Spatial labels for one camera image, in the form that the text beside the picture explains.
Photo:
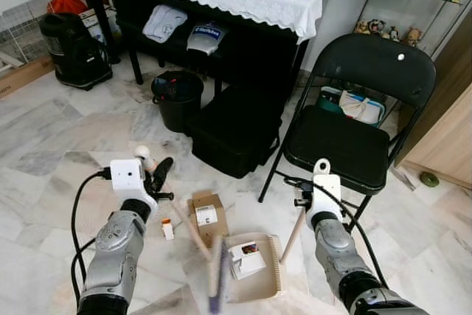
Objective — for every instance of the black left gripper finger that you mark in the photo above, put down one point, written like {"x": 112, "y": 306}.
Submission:
{"x": 164, "y": 171}

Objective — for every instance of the white printed paper box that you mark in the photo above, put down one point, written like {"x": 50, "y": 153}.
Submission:
{"x": 249, "y": 263}

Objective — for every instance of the wooden broom with purple bristles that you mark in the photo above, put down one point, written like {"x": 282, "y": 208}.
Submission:
{"x": 217, "y": 263}

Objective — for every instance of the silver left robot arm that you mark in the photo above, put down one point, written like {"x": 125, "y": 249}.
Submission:
{"x": 118, "y": 248}

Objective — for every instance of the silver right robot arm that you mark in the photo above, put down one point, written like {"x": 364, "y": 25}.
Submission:
{"x": 335, "y": 245}

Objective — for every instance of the small white orange packet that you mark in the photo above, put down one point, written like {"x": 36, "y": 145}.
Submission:
{"x": 167, "y": 231}

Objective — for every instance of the brown cardboard box with label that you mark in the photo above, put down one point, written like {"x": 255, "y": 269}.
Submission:
{"x": 214, "y": 201}

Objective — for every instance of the black folding chair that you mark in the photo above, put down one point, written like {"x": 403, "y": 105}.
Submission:
{"x": 339, "y": 145}

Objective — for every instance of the black round waste bin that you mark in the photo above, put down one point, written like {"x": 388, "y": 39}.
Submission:
{"x": 177, "y": 108}

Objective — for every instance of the black piano bench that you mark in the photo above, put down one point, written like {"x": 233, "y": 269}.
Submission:
{"x": 236, "y": 130}

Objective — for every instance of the teal container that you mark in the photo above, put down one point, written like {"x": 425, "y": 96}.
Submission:
{"x": 328, "y": 101}

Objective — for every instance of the white cloth bag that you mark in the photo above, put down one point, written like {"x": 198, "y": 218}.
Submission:
{"x": 361, "y": 108}

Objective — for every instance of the green door stopper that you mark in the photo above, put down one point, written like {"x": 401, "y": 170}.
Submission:
{"x": 429, "y": 180}

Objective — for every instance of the blue and white bag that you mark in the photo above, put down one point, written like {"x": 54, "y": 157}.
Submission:
{"x": 206, "y": 40}

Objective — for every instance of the folded white shirt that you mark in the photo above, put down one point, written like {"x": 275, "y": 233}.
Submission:
{"x": 164, "y": 23}

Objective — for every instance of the black piano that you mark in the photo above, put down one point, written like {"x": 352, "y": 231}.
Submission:
{"x": 258, "y": 57}

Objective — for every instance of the black round appliance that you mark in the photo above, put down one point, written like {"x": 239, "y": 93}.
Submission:
{"x": 74, "y": 53}

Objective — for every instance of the light wooden cabinet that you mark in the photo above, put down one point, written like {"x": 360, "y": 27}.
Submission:
{"x": 442, "y": 138}

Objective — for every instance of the brown bear figurine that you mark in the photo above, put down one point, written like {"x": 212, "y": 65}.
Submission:
{"x": 413, "y": 37}

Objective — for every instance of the red plastic bag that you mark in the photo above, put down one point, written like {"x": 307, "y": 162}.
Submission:
{"x": 68, "y": 1}

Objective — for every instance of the glass display cabinet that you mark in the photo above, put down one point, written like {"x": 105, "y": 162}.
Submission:
{"x": 435, "y": 12}

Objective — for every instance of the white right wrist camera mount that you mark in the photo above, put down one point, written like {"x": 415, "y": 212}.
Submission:
{"x": 327, "y": 193}

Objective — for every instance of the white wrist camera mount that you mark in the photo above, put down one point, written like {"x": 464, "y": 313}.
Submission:
{"x": 127, "y": 176}
{"x": 327, "y": 193}

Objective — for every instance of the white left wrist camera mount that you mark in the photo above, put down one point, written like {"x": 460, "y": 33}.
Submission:
{"x": 127, "y": 176}

